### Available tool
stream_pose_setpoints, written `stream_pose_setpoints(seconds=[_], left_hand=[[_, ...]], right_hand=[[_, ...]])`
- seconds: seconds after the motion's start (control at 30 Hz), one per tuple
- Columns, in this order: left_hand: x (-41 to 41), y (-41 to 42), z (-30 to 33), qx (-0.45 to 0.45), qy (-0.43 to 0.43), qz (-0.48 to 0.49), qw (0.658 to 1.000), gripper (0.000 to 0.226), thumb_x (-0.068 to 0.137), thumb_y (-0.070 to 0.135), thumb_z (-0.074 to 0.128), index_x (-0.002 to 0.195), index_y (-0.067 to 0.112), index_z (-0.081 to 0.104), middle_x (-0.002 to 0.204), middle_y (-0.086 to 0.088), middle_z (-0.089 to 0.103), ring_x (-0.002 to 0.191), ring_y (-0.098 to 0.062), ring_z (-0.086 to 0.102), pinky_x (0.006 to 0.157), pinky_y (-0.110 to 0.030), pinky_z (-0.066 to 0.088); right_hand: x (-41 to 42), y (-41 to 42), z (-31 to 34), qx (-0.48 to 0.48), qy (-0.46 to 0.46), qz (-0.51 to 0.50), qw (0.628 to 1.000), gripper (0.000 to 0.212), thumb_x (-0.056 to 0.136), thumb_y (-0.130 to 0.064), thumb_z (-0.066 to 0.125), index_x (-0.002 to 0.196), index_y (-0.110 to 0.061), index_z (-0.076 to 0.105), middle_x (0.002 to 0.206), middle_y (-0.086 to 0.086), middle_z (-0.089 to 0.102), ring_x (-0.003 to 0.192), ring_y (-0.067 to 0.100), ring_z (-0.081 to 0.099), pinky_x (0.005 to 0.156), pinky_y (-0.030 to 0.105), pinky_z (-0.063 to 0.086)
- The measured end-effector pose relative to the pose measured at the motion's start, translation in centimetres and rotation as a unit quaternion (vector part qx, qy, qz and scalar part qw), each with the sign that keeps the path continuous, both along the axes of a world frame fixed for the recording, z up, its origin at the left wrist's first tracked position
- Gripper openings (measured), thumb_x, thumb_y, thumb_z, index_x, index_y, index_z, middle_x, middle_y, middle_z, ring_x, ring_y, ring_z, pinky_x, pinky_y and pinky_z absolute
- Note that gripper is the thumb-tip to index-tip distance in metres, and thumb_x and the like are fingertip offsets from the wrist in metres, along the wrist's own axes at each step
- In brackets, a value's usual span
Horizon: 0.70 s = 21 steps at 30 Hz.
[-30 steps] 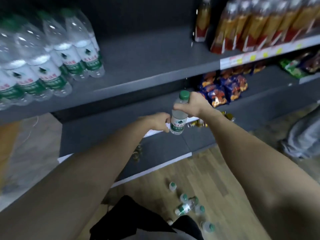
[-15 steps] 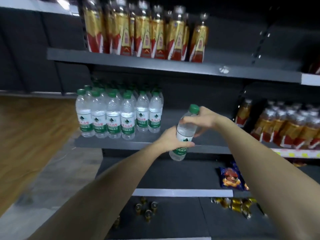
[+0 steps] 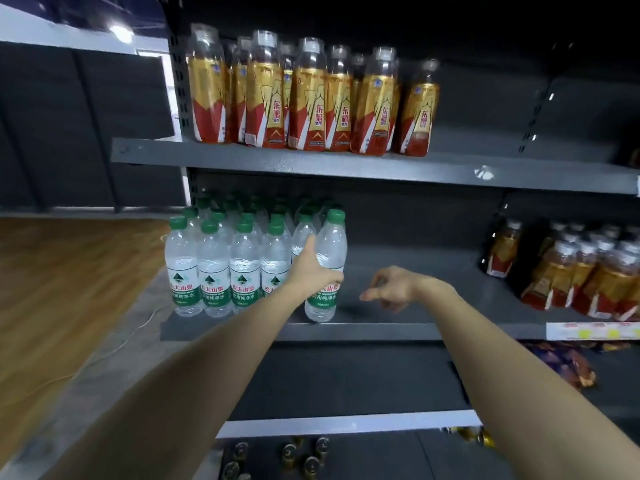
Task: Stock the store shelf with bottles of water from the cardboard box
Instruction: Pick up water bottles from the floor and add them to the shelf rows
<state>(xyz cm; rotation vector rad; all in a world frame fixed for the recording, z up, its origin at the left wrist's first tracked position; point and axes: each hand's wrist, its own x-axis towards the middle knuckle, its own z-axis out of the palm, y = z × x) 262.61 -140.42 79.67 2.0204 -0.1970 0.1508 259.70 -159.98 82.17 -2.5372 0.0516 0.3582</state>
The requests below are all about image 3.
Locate person's left hand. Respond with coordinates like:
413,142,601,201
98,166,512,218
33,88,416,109
287,234,345,301

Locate person's right hand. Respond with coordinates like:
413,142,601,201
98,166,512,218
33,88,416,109
359,266,431,315

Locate dark grey metal shelf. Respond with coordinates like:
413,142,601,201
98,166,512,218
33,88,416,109
111,0,640,480

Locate water bottle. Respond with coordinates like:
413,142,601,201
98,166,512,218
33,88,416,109
303,208,349,324

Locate row of shelved water bottles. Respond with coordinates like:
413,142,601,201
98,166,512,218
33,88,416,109
163,194,321,319

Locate person's right forearm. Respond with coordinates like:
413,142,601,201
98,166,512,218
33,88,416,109
415,277,640,480

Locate person's left forearm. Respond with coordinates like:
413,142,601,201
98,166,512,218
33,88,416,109
39,284,311,480

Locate row of gold red drink bottles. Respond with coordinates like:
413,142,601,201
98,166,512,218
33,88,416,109
185,23,442,158

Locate scattered gold drink cans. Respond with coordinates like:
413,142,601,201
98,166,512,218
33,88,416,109
442,425,496,449

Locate group of red gold bottles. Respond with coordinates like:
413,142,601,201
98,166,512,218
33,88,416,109
479,219,640,323

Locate group of small gold cans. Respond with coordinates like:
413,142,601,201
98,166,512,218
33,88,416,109
219,436,331,480

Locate pile of blue orange snack packets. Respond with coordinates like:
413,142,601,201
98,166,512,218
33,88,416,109
525,339,631,391

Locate dark grey partition panels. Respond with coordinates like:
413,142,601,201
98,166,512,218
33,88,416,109
0,42,186,213

